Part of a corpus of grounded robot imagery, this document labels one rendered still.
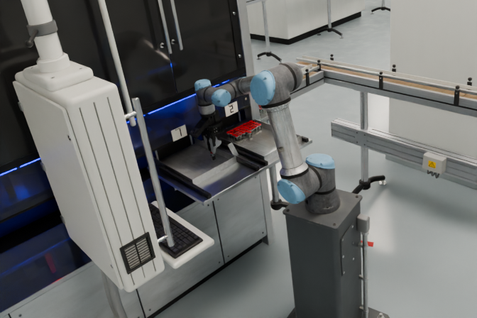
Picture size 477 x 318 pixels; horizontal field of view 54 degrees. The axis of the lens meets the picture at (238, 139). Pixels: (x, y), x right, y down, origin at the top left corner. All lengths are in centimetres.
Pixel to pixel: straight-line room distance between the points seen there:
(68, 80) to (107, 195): 38
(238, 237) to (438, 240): 122
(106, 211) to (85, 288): 87
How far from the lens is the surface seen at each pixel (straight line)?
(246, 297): 279
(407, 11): 344
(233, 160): 222
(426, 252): 306
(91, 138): 147
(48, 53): 160
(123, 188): 157
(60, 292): 235
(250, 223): 288
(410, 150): 302
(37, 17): 158
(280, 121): 175
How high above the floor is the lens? 198
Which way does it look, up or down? 27 degrees down
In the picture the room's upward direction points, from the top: 8 degrees counter-clockwise
